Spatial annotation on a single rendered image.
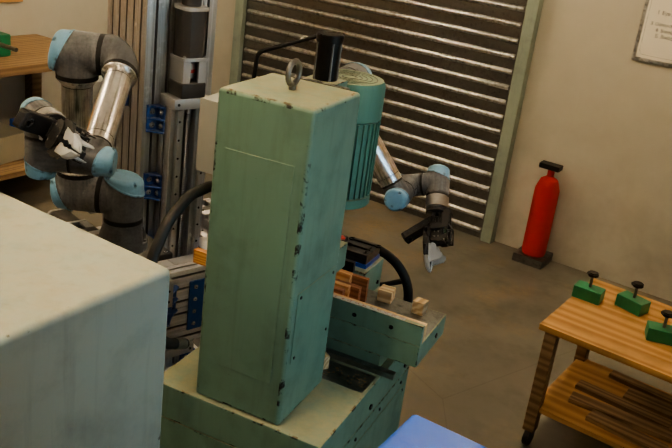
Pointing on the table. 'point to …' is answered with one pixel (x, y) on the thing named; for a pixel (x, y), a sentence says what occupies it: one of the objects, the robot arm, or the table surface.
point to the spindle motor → (370, 87)
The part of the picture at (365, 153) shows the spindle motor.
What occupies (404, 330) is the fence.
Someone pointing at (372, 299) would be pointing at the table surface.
